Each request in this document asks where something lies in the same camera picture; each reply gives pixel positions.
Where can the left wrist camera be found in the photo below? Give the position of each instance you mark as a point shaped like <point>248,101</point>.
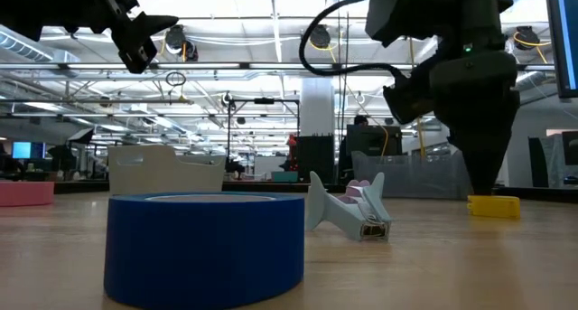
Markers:
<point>134,54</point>

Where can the pink tape roll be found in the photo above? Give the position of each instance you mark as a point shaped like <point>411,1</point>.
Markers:
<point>25,194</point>

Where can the teal box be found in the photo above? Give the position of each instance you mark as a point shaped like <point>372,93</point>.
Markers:
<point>284,176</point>

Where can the pale translucent storage bin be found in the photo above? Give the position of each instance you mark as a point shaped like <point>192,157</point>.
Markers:
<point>149,174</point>

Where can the yellow staple remover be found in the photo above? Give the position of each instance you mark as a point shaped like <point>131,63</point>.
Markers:
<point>494,207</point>

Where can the grey-blue staple remover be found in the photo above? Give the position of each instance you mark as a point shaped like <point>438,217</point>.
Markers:
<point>336,217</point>

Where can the black aluminium table frame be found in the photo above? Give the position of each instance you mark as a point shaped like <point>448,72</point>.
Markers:
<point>253,186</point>

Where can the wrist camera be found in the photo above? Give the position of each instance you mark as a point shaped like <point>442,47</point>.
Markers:
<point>406,100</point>
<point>134,54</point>

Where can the computer monitor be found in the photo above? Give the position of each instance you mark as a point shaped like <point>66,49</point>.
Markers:
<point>564,39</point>

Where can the smoky grey storage bin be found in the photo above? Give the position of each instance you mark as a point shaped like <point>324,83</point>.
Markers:
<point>406,176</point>

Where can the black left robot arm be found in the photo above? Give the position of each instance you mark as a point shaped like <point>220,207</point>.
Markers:
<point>27,7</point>

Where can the white pillar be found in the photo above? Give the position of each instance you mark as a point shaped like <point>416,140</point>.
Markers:
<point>317,102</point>

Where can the black studio light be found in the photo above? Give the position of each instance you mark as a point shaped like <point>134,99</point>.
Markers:
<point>81,136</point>

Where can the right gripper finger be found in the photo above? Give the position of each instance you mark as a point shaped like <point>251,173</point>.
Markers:
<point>482,161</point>

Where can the silver white clip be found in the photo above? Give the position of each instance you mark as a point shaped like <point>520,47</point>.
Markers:
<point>357,188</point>

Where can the distant blue screen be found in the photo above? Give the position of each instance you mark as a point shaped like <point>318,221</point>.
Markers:
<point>27,150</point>

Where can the dark blue tape roll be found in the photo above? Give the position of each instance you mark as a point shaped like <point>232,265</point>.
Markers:
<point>203,251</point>

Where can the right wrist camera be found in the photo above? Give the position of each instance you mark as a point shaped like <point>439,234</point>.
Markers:
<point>406,100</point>

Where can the black stand frame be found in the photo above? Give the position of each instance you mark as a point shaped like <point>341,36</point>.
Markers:
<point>264,100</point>

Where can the black monitor back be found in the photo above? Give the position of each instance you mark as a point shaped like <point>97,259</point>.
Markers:
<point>372,140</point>

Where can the black cabinet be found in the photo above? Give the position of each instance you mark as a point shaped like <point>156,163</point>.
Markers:
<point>316,161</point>

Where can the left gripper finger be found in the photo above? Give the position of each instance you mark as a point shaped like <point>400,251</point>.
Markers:
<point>144,25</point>

